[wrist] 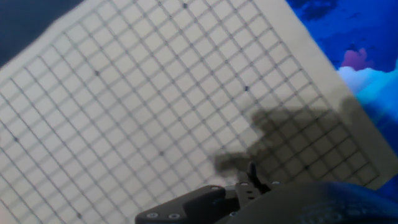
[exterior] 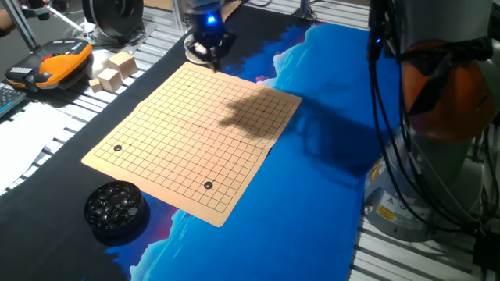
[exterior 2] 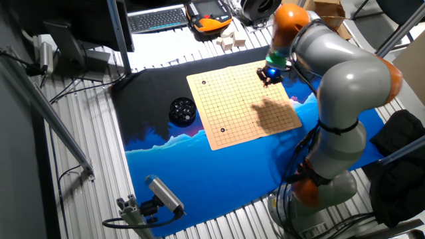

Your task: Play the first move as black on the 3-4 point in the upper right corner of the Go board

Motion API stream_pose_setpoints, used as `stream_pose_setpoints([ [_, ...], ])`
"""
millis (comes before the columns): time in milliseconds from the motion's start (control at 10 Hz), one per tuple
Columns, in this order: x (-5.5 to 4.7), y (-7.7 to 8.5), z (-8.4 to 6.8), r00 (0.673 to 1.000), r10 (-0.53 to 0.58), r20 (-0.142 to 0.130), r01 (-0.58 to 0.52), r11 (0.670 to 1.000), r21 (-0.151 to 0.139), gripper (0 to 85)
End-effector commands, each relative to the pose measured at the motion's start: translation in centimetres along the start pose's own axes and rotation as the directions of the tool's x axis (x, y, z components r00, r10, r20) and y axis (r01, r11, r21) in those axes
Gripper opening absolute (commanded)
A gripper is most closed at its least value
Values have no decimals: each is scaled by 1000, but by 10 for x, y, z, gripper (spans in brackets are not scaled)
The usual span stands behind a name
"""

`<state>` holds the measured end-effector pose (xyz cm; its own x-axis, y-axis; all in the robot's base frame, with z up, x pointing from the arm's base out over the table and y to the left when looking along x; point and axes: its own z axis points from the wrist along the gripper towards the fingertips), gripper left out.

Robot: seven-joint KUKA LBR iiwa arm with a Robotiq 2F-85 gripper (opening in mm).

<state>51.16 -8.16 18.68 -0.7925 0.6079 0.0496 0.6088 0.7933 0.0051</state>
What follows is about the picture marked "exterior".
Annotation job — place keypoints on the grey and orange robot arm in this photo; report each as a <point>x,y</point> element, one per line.
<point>437,23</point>

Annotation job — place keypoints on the medium wooden block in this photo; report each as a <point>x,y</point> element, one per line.
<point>110,80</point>

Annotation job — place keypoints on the orange and black teach pendant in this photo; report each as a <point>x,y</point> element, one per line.
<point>58,66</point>

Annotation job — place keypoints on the small wooden block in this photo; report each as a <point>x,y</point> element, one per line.
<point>95,85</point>

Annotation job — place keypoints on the large wooden block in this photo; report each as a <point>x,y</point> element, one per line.
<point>123,62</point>

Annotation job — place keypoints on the black go stone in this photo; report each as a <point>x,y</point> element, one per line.
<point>208,185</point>
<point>117,148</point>

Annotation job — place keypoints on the aluminium frame strut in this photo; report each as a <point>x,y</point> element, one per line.
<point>19,25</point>

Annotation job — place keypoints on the white block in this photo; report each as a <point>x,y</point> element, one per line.
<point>95,62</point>

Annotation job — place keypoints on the blue and black landscape mat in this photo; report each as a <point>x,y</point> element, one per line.
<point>312,218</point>

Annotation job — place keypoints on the aluminium frame post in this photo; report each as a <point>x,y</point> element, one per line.
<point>177,15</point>
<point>304,9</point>

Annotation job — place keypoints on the black round spool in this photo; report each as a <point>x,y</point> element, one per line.
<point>113,15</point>

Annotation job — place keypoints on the tan go board with grid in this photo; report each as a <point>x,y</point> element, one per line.
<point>176,148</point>

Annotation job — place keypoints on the person bare forearm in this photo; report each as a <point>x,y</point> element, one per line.
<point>4,21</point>

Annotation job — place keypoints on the thin aluminium strut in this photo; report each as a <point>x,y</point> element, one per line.
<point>64,19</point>

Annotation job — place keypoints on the flat cardboard sheet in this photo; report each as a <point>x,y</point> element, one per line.
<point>230,8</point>

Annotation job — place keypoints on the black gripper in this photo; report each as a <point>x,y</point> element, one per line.
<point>209,31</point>

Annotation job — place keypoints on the white paper sheet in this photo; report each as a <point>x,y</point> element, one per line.
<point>23,144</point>

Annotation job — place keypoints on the black round stone bowl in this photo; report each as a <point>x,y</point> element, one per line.
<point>117,232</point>

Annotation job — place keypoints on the white round stone bowl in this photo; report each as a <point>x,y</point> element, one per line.
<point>191,58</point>

